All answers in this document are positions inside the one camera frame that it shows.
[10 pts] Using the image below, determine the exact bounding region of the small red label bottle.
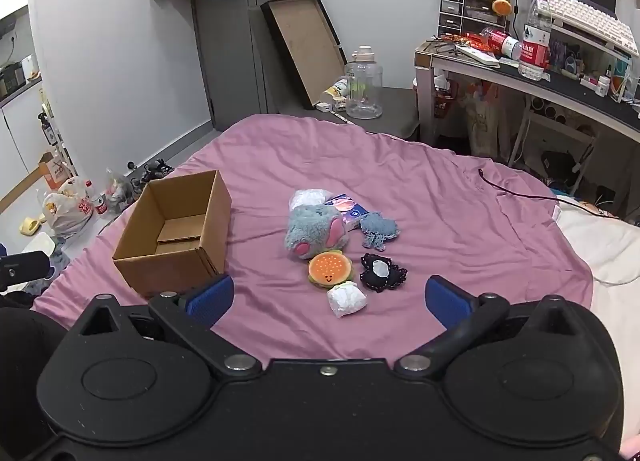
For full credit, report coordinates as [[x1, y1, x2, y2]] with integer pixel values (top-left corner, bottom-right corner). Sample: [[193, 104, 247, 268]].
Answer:
[[84, 179, 109, 216]]

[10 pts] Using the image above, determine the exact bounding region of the black cable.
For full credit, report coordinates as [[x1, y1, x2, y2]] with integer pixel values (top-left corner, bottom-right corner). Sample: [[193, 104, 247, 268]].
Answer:
[[477, 168, 559, 202]]

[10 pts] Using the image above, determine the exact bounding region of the filled plastic bag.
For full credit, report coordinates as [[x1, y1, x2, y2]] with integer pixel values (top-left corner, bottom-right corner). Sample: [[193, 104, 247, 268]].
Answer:
[[42, 178, 96, 237]]

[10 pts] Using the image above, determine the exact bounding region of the blue-grey plush toy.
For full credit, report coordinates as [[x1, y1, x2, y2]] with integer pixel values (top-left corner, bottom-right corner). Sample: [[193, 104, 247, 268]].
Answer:
[[359, 210, 401, 250]]

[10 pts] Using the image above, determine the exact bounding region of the brown cardboard box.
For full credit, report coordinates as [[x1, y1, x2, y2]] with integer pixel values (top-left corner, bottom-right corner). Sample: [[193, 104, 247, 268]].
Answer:
[[112, 170, 233, 298]]

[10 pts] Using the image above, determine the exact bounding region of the pair of grey sneakers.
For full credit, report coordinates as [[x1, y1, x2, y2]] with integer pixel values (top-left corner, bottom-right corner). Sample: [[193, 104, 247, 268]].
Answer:
[[130, 158, 174, 192]]

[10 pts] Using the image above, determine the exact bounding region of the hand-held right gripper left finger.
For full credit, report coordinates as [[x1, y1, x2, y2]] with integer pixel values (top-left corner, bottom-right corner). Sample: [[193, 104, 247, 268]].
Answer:
[[75, 274, 263, 382]]

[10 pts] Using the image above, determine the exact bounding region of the burger plush toy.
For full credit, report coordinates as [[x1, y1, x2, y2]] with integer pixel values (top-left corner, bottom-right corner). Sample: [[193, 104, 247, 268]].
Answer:
[[307, 250, 355, 287]]

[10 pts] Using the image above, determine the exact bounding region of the small orange cardboard box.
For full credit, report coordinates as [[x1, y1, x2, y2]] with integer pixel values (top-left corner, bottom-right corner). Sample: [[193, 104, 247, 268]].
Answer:
[[37, 151, 71, 192]]

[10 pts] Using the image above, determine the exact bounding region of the beige hanging bag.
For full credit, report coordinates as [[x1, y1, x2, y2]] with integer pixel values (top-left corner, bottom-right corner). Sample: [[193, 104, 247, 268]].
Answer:
[[464, 83, 506, 158]]

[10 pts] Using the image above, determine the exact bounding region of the blue tissue packet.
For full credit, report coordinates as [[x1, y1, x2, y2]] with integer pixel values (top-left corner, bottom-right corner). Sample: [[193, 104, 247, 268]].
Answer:
[[323, 194, 370, 231]]

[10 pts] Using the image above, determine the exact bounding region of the white metal frame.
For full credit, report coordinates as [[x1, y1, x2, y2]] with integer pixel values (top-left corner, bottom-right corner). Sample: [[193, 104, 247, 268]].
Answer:
[[509, 95, 599, 192]]

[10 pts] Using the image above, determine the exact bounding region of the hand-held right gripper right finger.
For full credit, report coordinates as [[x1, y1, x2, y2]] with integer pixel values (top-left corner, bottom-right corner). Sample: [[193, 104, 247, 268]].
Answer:
[[394, 275, 595, 382]]

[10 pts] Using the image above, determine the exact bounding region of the grey bedside cabinet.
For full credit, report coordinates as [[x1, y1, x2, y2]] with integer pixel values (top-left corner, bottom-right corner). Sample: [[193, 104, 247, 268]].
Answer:
[[314, 86, 421, 142]]

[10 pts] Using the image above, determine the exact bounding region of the grey drawer organizer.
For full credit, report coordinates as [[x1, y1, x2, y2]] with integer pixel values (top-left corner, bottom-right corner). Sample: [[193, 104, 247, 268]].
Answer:
[[437, 0, 506, 40]]

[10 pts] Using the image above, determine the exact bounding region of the white blanket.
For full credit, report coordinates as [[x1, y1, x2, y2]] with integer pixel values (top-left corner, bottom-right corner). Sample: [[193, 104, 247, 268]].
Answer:
[[556, 200, 640, 461]]

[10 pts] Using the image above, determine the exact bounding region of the white desk dark top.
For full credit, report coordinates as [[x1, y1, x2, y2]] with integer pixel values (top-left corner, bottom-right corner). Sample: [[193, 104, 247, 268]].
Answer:
[[414, 37, 640, 162]]

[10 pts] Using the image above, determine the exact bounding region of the yellow slipper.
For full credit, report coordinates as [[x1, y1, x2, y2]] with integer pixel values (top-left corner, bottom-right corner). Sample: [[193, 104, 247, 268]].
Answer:
[[18, 214, 47, 237]]

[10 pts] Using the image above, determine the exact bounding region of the grey door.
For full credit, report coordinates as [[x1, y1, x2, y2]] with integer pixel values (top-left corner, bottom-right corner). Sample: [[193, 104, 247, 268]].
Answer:
[[189, 0, 304, 130]]

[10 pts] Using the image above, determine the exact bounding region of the white plastic bag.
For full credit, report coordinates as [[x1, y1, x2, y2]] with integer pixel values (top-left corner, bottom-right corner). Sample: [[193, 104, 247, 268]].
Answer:
[[289, 189, 334, 214]]

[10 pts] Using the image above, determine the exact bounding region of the black framed wooden board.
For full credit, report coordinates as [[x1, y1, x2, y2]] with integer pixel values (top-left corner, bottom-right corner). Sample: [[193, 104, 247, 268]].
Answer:
[[260, 0, 347, 111]]

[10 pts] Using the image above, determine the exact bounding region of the black fabric patch white centre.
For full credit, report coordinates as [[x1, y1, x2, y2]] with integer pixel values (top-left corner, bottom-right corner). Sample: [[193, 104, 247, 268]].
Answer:
[[359, 253, 406, 294]]

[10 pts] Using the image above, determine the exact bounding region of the white keyboard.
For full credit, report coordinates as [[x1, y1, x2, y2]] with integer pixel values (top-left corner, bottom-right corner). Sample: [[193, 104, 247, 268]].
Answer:
[[532, 0, 640, 58]]

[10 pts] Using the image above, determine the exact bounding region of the upright red label water bottle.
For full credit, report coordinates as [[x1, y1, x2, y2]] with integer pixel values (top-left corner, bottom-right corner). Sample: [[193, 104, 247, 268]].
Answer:
[[518, 0, 553, 81]]

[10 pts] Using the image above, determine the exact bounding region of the lying red label bottle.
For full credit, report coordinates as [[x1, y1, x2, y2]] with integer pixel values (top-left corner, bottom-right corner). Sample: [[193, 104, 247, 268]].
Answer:
[[482, 26, 522, 61]]

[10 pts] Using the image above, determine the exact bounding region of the red bag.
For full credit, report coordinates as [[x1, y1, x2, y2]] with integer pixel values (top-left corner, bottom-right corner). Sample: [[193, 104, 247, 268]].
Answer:
[[432, 80, 459, 120]]

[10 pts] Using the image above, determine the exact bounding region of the clear plastic water jug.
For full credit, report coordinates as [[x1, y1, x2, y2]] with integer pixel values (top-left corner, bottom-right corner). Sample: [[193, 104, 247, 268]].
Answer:
[[344, 45, 384, 120]]

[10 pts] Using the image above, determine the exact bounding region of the white yellow lying bottle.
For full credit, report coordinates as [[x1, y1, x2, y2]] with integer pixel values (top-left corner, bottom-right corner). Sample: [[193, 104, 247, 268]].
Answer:
[[319, 79, 351, 102]]

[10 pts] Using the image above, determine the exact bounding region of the pink bed sheet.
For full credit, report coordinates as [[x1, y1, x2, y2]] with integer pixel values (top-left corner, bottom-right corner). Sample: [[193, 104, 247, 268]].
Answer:
[[31, 113, 595, 369]]

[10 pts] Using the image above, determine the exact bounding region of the fluffy blue plush toy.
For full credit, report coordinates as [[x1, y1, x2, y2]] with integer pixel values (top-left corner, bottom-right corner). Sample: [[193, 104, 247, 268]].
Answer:
[[284, 204, 350, 262]]

